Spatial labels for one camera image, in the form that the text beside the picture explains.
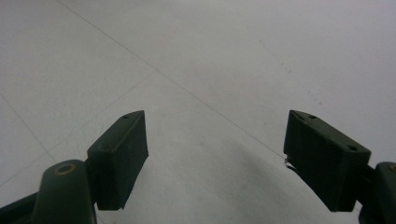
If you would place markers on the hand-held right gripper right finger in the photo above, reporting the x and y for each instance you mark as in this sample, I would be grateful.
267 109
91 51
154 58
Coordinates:
327 161

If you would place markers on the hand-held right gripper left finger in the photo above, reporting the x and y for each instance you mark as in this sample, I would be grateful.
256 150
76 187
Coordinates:
120 161

